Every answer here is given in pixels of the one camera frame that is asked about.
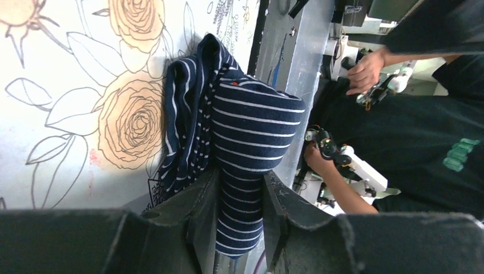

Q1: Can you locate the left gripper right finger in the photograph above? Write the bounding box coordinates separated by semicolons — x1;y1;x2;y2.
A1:
263;171;332;273

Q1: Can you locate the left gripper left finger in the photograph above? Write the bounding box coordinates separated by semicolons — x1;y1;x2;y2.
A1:
143;168;219;273

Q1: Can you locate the navy striped underwear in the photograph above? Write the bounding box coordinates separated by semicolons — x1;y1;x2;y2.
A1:
159;34;306;259

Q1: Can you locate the operator lower forearm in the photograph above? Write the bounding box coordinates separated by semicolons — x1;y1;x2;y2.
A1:
320;166;378;214

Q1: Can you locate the operator lower hand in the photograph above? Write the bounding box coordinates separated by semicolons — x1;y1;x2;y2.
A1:
304;142;336;177

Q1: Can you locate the operator upper hand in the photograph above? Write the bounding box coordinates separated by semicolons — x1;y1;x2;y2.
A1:
346;48;391;95

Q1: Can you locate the operator black shirt torso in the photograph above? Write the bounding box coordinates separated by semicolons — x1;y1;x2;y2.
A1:
319;1;483;220

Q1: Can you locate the floral table mat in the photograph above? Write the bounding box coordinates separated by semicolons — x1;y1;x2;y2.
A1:
1;1;261;212

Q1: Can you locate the upper teleoperation handle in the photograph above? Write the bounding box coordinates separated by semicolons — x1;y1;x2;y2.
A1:
356;66;413;111

